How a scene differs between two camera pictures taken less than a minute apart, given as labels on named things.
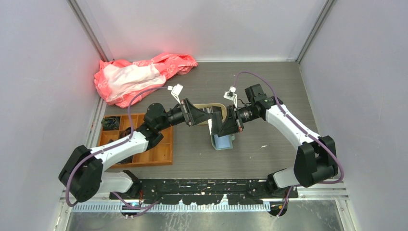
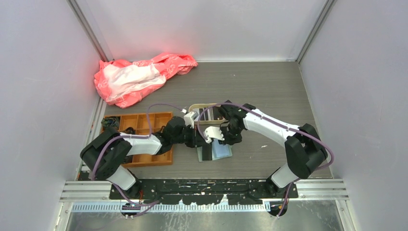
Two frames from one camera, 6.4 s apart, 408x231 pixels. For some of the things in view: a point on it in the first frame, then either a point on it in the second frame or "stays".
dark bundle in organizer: (110, 123) stays
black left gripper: (191, 115) to (197, 140)
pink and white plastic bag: (118, 80) stays
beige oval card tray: (211, 108) stays
